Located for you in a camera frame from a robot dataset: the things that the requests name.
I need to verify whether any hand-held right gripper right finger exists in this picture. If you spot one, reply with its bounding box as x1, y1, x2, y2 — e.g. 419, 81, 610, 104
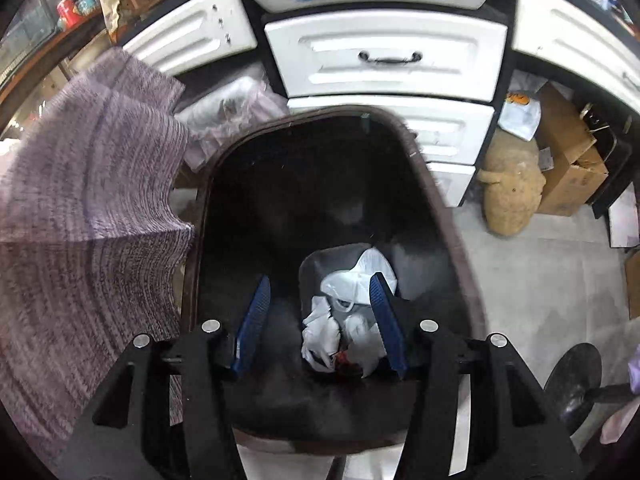
369, 272, 586, 480

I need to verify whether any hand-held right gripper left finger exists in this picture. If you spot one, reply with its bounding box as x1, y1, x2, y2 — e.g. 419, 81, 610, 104
52, 274, 273, 480

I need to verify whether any white printed plastic bag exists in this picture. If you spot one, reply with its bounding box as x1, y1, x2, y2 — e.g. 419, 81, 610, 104
342, 312, 388, 378

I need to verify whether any red and white wrapper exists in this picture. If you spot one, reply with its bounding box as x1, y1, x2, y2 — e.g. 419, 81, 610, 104
335, 350, 362, 377

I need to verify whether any white tissue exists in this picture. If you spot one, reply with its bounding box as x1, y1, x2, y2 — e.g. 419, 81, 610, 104
301, 295, 346, 371

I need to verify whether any dark brown trash bin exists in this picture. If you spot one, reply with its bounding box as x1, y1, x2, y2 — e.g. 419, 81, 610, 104
181, 105, 488, 453

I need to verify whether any small white bottom drawer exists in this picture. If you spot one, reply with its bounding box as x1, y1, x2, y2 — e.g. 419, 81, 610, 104
427, 160, 476, 208

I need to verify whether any brown plush toy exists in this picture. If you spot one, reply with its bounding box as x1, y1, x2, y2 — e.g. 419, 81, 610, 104
475, 127, 546, 236

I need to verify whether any black round stool base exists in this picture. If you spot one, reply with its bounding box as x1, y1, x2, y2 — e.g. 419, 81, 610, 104
544, 342, 631, 436

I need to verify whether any purple woven tablecloth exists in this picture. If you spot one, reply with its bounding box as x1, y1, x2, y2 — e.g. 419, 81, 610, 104
0, 47, 196, 461

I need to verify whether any white middle drawer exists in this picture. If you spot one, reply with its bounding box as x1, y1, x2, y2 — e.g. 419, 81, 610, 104
287, 95, 496, 166

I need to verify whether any white bag with orange print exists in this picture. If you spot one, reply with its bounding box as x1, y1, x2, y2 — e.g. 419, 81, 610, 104
497, 90, 542, 142

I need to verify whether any small cardboard box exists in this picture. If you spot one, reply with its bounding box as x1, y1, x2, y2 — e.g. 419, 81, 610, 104
625, 250, 640, 321

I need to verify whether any purple floral clothing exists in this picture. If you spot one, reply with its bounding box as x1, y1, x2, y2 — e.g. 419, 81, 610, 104
600, 345, 640, 446

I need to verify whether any open cardboard box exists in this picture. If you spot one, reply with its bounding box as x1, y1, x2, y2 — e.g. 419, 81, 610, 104
535, 82, 611, 217

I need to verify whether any white flat board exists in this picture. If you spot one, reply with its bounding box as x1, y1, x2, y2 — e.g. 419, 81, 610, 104
607, 195, 640, 248

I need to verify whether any black case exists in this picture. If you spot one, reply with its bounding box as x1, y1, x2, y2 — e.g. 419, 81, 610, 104
580, 102, 633, 218

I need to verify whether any long white drawer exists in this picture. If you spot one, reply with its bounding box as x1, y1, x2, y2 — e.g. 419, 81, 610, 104
122, 0, 258, 78

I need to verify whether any wooden railing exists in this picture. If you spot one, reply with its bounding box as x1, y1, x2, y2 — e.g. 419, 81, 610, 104
0, 7, 111, 106

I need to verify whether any wide white desk drawer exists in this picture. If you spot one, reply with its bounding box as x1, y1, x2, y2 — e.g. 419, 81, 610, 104
512, 0, 640, 111

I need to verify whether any beige printed paper bag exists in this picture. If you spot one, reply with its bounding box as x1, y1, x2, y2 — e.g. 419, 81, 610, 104
95, 0, 121, 43

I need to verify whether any red can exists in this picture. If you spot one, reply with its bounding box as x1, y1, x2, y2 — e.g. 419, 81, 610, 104
56, 0, 81, 28

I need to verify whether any white drawer with black handle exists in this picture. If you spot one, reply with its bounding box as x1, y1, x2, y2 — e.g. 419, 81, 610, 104
264, 10, 508, 103

